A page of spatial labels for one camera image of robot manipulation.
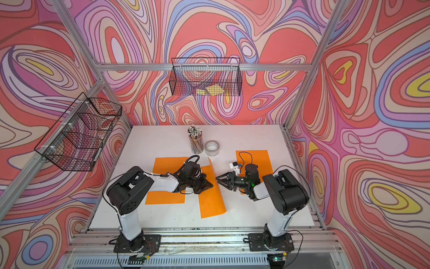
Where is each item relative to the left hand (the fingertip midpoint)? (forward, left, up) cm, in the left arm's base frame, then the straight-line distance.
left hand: (216, 186), depth 89 cm
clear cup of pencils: (+23, +12, +16) cm, 30 cm away
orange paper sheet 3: (+19, -27, 0) cm, 33 cm away
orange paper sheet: (-6, +3, -3) cm, 8 cm away
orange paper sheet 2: (+15, +32, -3) cm, 36 cm away
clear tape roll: (+27, +3, 0) cm, 27 cm away
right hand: (-1, -1, +5) cm, 5 cm away
